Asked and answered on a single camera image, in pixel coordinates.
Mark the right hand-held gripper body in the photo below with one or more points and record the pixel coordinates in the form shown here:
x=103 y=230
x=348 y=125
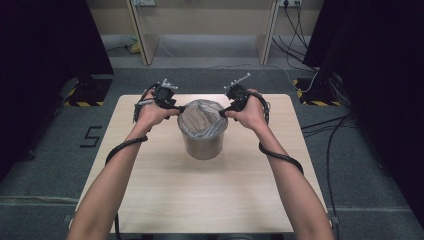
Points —
x=237 y=95

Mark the clear plastic bag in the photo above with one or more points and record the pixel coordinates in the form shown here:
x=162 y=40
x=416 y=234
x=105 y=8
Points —
x=203 y=118

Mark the person's right hand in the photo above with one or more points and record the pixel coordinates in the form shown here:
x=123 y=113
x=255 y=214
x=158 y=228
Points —
x=253 y=115

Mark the black yellow striped stand base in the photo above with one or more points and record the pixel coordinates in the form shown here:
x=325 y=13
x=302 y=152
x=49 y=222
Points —
x=86 y=96
x=316 y=98

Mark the white wall socket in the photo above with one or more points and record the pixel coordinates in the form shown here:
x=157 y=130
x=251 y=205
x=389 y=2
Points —
x=290 y=2

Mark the small yellow object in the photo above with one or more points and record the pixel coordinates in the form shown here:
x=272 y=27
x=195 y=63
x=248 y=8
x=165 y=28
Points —
x=135 y=49

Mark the white power strip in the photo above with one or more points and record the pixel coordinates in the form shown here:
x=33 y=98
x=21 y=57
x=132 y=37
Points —
x=144 y=2

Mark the black curtain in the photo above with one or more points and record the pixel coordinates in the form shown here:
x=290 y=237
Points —
x=46 y=66
x=383 y=83

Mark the beige wooden desk frame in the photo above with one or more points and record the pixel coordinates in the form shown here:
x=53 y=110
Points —
x=144 y=36

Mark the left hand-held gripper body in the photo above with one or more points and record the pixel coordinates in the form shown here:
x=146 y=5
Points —
x=164 y=96

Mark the person's left hand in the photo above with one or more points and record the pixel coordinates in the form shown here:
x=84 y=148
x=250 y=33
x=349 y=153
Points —
x=150 y=115

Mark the transparent brown plastic bin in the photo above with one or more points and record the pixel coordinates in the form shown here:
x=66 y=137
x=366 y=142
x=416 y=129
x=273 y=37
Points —
x=203 y=148

